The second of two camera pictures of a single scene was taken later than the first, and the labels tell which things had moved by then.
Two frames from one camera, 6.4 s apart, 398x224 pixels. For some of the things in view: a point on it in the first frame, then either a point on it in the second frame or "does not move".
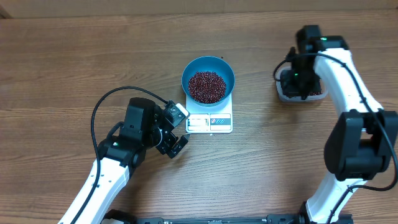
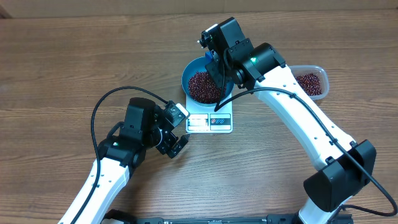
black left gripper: (170, 140) does not move
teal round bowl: (209, 63) does not move
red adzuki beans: (209, 87) does not move
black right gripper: (291, 90) to (216, 70)
